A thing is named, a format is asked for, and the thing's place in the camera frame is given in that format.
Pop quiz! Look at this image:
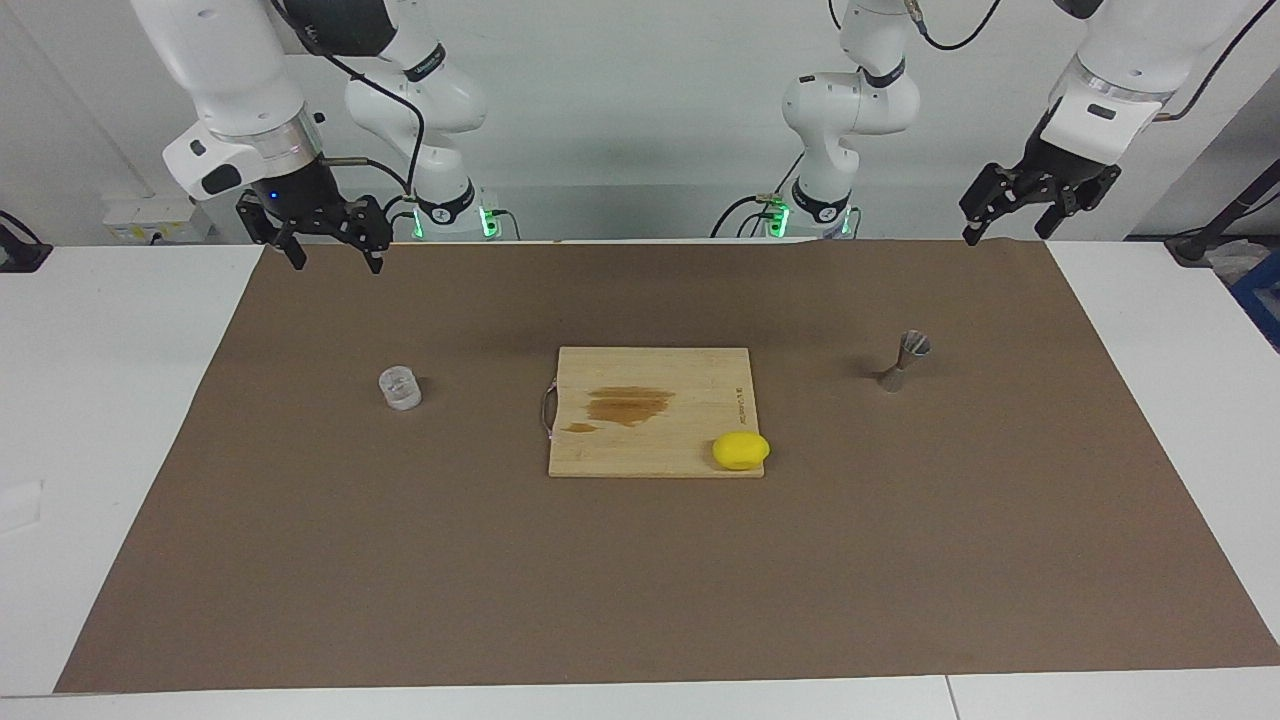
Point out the black stand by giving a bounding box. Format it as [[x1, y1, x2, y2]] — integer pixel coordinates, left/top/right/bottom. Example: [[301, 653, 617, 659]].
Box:
[[1165, 160, 1280, 266]]

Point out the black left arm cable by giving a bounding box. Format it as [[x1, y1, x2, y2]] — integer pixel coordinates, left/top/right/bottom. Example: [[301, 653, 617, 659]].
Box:
[[828, 0, 1266, 123]]

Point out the steel cocktail jigger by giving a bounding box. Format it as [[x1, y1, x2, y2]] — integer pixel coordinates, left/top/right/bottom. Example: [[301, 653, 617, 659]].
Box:
[[877, 331, 933, 394]]

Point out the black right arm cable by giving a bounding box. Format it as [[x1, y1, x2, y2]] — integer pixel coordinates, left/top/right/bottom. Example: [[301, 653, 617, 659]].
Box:
[[270, 0, 426, 196]]

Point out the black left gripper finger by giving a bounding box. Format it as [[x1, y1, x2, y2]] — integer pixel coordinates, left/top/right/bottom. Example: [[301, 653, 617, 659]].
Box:
[[1035, 166, 1122, 241], [960, 163, 1037, 246]]

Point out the yellow lemon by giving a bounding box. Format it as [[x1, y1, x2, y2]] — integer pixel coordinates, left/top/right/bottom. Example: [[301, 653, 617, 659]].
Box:
[[712, 432, 771, 471]]

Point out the black clamp mount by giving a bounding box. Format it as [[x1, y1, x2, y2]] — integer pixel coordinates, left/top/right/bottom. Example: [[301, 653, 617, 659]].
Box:
[[0, 210, 53, 273]]

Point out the wooden cutting board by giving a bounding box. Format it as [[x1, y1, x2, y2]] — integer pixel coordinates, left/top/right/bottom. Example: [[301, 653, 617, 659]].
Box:
[[541, 347, 766, 479]]

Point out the white wall socket box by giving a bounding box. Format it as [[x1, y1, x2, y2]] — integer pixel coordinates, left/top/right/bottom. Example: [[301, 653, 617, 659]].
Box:
[[103, 195, 216, 244]]

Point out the brown table mat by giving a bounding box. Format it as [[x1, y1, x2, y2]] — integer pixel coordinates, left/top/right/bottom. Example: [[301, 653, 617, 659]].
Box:
[[55, 240, 1280, 694]]

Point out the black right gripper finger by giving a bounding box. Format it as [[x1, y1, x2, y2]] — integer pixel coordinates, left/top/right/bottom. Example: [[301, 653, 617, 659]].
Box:
[[348, 195, 393, 274], [237, 192, 307, 271]]

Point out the white table sticker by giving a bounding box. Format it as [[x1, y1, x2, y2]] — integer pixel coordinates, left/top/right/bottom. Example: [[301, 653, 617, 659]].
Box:
[[0, 481, 45, 533]]

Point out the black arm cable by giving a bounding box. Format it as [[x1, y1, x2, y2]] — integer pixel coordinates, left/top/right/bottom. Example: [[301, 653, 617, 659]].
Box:
[[828, 0, 1266, 123], [270, 0, 426, 196]]

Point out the small clear glass cup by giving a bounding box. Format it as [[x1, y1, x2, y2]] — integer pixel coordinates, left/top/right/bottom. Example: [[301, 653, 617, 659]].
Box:
[[378, 367, 423, 412]]

